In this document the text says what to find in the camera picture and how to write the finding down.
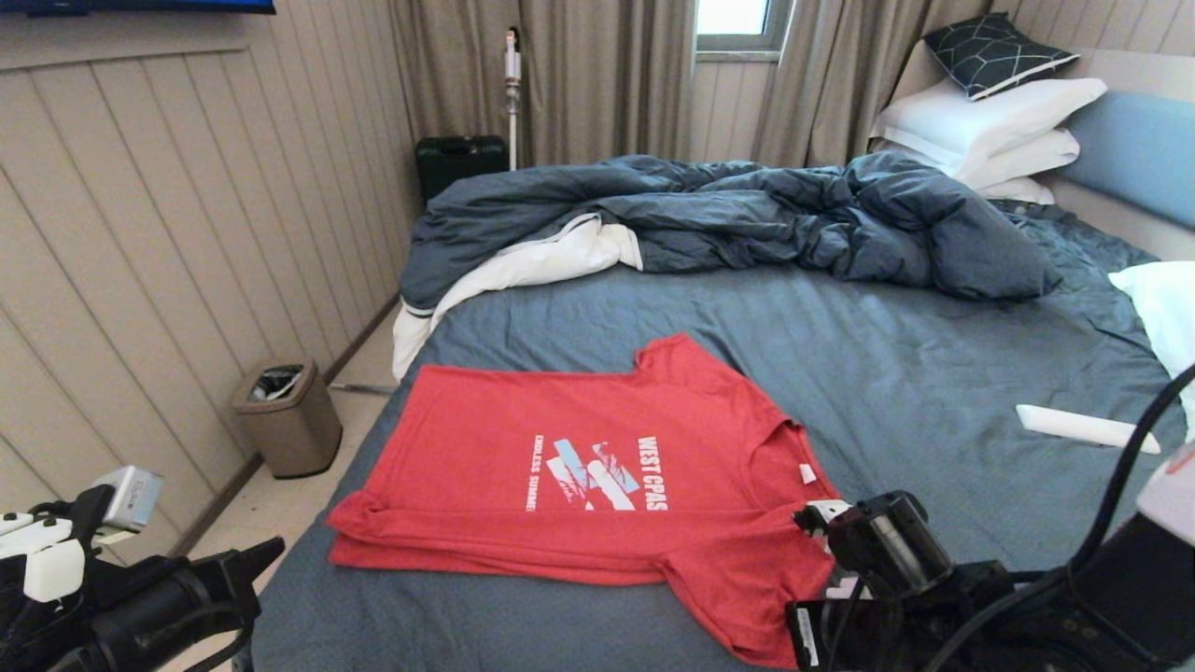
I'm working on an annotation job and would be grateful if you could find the white blanket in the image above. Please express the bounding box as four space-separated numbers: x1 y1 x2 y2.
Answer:
392 215 643 382

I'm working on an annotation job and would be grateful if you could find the black suitcase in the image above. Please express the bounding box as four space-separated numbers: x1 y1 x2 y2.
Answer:
415 136 511 206

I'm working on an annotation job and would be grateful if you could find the blue headboard cushion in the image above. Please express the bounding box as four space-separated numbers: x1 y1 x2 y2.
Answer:
1056 90 1195 231

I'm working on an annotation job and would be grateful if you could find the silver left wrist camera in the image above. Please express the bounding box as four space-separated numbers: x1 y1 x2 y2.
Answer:
93 466 164 539

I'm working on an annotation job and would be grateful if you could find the black plastic bin liner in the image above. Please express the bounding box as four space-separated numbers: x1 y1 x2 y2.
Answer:
252 367 305 404

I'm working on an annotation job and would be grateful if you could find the white stick vacuum cleaner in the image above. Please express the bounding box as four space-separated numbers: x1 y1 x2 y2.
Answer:
504 28 522 173

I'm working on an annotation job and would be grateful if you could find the dark geometric patterned cushion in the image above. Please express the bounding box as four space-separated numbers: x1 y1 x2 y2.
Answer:
922 12 1080 102

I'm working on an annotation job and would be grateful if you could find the dark blue crumpled duvet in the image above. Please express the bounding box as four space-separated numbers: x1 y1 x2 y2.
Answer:
400 152 1063 312

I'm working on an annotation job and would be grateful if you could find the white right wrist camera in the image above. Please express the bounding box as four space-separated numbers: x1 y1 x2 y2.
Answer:
794 499 855 535

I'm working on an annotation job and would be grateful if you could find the wall-mounted television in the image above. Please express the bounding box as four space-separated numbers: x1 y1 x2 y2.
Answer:
0 0 276 16

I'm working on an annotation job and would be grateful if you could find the window with grey frame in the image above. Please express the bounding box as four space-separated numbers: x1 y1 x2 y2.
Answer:
695 0 793 63

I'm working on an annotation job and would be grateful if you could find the red printed t-shirt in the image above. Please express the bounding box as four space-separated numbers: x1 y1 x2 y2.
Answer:
325 333 841 669

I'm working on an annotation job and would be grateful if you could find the white flat remote control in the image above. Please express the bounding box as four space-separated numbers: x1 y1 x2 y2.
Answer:
1015 403 1161 455

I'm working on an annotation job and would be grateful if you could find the bed with blue sheet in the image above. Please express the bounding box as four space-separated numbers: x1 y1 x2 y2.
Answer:
252 200 1195 672

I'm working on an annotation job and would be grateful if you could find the large white pillow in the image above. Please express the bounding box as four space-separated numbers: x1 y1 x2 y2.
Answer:
872 77 1108 173

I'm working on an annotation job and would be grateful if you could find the taupe trash bin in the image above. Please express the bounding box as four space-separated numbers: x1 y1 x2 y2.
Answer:
232 359 344 480

